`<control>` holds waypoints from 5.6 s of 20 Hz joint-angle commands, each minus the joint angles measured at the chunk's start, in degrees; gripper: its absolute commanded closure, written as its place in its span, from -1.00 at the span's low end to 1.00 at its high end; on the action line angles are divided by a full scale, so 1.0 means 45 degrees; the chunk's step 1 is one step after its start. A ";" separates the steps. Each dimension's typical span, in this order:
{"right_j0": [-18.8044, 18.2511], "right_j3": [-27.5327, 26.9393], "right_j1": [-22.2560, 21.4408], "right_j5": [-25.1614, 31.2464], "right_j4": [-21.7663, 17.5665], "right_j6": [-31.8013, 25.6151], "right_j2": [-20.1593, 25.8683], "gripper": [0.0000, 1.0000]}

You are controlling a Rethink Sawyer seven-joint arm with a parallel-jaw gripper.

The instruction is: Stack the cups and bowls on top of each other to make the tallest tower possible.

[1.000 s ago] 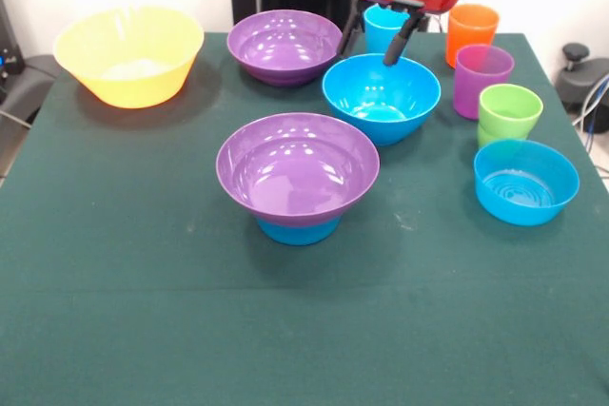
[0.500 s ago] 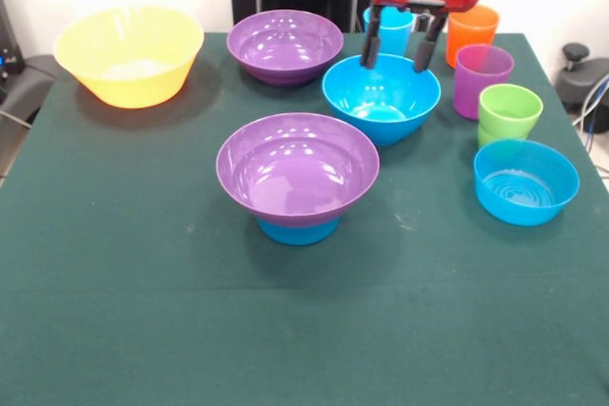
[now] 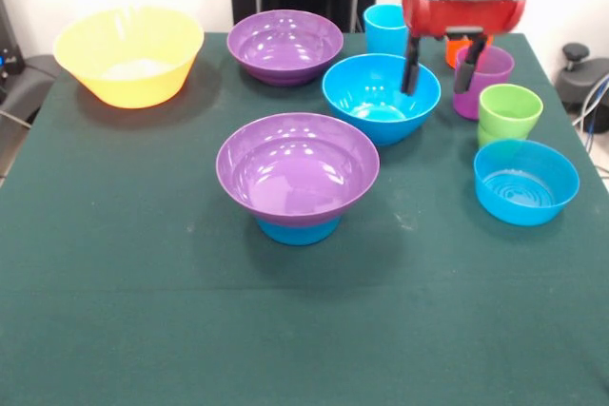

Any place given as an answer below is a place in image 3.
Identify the yellow bowl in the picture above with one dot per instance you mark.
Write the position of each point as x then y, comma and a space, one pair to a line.
128, 54

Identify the dark green tablecloth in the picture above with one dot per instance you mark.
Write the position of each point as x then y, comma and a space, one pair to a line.
304, 306

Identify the large deep blue bowl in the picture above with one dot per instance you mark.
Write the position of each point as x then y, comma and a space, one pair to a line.
371, 102

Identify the orange cup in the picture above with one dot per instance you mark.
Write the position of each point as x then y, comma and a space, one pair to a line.
454, 54

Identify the purple cup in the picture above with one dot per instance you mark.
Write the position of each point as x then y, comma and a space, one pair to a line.
490, 78

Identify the small blue bowl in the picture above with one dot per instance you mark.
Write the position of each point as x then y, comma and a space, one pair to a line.
523, 187
297, 236

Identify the black knobbed equipment base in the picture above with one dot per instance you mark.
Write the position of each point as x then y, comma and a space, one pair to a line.
580, 83

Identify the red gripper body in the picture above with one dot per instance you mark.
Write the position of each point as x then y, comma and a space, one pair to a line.
466, 13

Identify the blue cup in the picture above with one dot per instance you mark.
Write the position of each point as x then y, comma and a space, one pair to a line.
385, 30

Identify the black electronic device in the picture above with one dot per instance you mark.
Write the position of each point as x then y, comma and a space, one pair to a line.
9, 35

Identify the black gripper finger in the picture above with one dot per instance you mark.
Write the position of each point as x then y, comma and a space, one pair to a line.
467, 73
411, 68

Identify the green cup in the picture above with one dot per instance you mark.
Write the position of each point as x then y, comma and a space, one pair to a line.
510, 113
486, 139

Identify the purple bowl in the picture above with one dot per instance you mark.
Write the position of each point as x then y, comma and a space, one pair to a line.
285, 44
295, 173

